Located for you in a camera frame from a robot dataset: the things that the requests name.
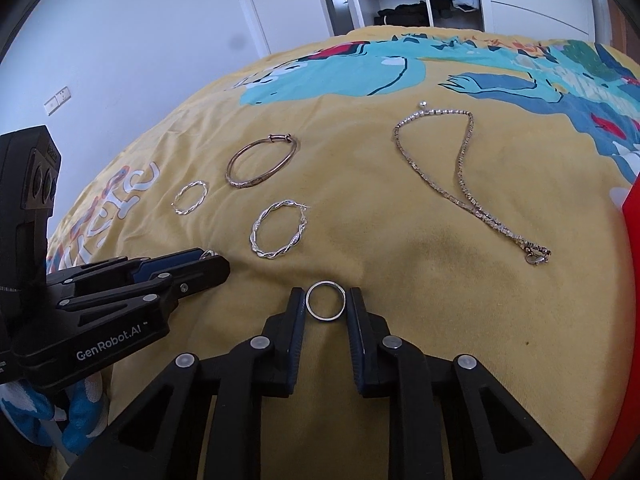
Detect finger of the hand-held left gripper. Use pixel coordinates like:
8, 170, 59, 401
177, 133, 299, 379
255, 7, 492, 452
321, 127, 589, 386
47, 248, 203, 288
55, 256, 232, 321

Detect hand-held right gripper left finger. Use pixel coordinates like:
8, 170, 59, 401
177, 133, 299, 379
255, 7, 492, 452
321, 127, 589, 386
65, 287, 307, 480

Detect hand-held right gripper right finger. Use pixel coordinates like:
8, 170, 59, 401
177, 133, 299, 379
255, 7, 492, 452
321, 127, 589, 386
347, 287, 586, 480

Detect silver band ring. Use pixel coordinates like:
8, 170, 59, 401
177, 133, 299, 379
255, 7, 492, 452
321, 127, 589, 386
305, 281, 347, 321

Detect small twisted silver hoop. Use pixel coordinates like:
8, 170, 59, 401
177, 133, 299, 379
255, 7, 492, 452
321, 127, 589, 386
171, 181, 208, 217

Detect large twisted silver hoop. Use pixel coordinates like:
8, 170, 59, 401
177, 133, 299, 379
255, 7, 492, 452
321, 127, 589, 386
249, 200, 313, 261

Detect silver thin bangle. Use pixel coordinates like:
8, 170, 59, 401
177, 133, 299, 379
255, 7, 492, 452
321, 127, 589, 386
225, 134, 299, 190

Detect silver chain necklace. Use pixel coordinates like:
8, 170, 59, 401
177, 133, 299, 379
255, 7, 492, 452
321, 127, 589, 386
392, 101, 553, 267

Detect red jewelry box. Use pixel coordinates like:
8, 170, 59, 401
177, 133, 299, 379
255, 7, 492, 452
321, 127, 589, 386
610, 170, 640, 480

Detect yellow dinosaur printed blanket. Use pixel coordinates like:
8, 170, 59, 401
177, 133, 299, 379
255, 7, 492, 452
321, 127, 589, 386
47, 25, 640, 480

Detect blue patterned clothing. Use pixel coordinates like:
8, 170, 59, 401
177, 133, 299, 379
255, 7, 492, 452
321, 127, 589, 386
0, 375, 108, 461

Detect white door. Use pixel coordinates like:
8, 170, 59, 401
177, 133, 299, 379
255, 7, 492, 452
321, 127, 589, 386
239, 0, 346, 56

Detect dark folded clothes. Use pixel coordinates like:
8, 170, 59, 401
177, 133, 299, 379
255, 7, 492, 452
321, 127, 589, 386
375, 2, 451, 26

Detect white wall socket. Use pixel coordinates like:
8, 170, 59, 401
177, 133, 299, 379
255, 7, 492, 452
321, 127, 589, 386
44, 87, 72, 113

